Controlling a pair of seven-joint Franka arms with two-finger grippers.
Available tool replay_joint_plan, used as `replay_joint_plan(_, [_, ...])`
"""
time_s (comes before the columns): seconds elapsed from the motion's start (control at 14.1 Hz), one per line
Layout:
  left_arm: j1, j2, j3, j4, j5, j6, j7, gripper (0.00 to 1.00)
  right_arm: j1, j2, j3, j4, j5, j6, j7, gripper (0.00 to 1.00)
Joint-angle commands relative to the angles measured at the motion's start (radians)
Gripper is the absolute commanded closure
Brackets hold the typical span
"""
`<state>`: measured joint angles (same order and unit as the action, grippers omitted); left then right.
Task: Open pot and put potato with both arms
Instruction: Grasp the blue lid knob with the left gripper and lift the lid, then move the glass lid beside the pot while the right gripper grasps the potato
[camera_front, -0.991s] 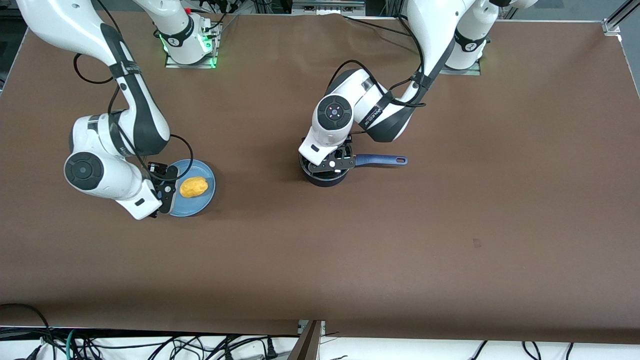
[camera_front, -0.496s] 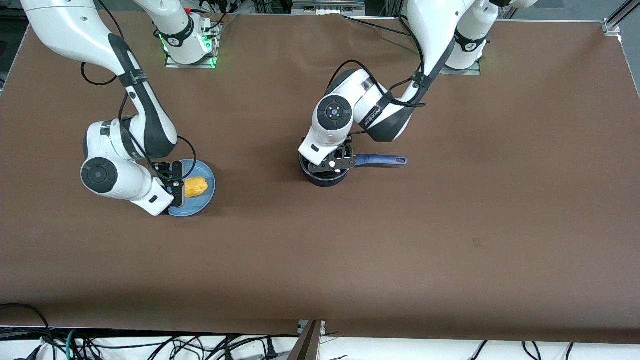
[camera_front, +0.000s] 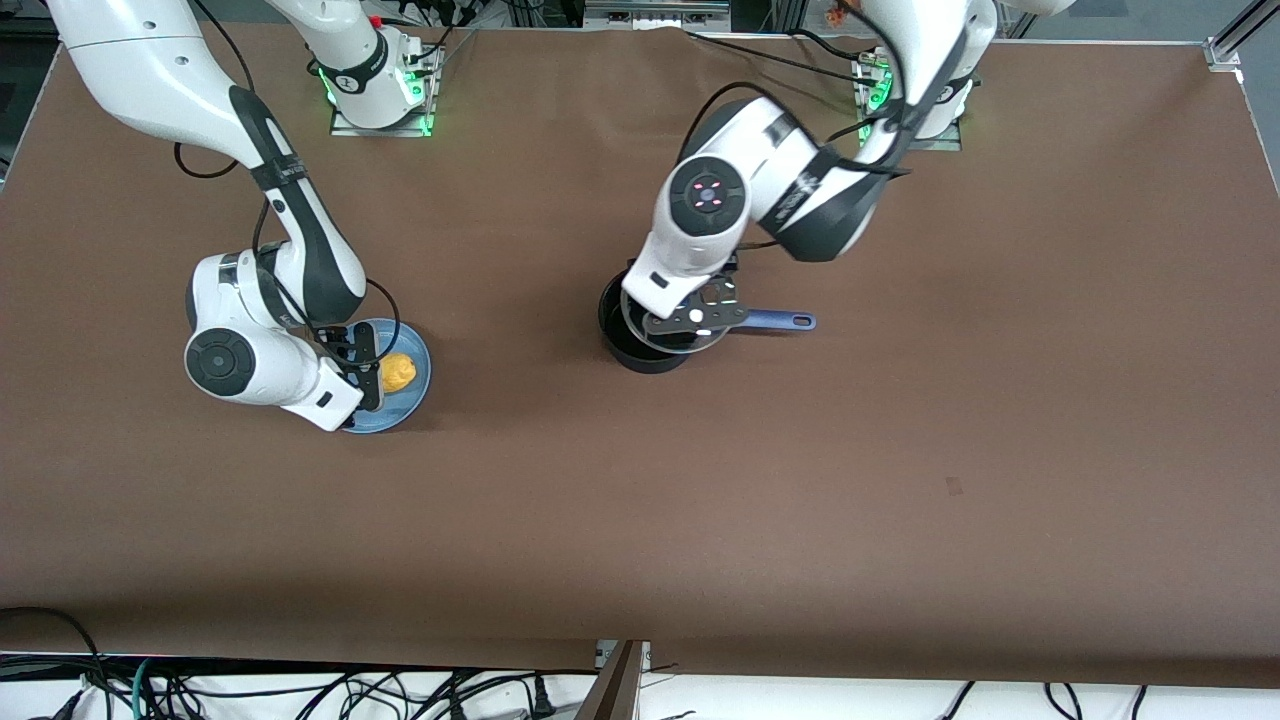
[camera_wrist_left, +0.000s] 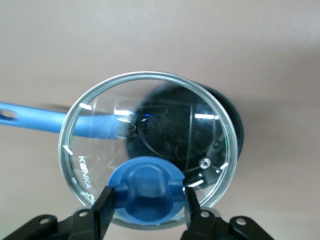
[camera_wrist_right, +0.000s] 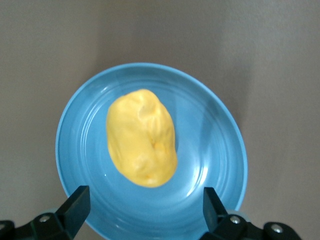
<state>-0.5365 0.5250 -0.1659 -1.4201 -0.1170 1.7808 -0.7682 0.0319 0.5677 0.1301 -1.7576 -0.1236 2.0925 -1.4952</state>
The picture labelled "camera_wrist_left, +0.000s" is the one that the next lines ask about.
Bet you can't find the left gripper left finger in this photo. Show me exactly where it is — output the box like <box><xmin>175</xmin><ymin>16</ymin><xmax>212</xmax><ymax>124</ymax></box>
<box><xmin>0</xmin><ymin>186</ymin><xmax>116</xmax><ymax>240</ymax></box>

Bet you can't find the glass lid with blue knob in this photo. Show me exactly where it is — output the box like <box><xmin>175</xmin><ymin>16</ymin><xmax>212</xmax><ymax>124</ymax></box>
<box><xmin>57</xmin><ymin>70</ymin><xmax>238</xmax><ymax>230</ymax></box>

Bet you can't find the brown table cover sheet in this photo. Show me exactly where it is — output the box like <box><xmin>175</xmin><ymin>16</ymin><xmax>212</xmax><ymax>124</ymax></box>
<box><xmin>0</xmin><ymin>0</ymin><xmax>320</xmax><ymax>240</ymax></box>

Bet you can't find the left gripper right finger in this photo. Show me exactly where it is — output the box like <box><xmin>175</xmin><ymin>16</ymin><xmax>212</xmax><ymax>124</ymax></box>
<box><xmin>182</xmin><ymin>187</ymin><xmax>276</xmax><ymax>240</ymax></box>

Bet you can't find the dark saucepan with blue handle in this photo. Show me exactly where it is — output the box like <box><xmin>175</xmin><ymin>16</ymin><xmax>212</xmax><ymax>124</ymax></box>
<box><xmin>0</xmin><ymin>83</ymin><xmax>245</xmax><ymax>176</ymax></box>

